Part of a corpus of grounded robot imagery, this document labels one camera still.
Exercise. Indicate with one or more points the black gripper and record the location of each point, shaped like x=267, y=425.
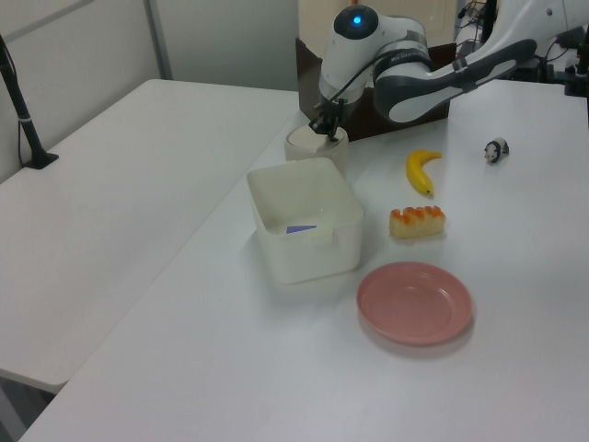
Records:
x=331, y=110

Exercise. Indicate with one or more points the small cream lidded trash can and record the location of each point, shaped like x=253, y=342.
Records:
x=299, y=149

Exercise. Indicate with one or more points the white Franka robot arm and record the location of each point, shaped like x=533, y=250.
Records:
x=349, y=55

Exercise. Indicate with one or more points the dark brown drawer box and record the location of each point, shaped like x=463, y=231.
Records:
x=368, y=122

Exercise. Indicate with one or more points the yellow banana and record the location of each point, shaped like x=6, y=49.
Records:
x=416, y=172

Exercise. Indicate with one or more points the purple cube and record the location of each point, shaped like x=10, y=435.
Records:
x=301, y=229

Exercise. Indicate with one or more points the white plastic storage box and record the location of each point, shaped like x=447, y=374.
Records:
x=313, y=258

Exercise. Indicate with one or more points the bread with orange topping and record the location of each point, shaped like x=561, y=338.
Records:
x=416, y=225

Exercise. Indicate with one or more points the panda figurine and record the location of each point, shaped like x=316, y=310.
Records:
x=494, y=149

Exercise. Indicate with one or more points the black equipment stand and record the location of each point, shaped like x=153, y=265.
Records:
x=487, y=23

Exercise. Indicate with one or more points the pink plate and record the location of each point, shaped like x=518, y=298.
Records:
x=414, y=304

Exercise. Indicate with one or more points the black table clamp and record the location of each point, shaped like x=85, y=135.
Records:
x=575, y=78

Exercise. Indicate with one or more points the black camera stand pole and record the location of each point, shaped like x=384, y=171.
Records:
x=27, y=129

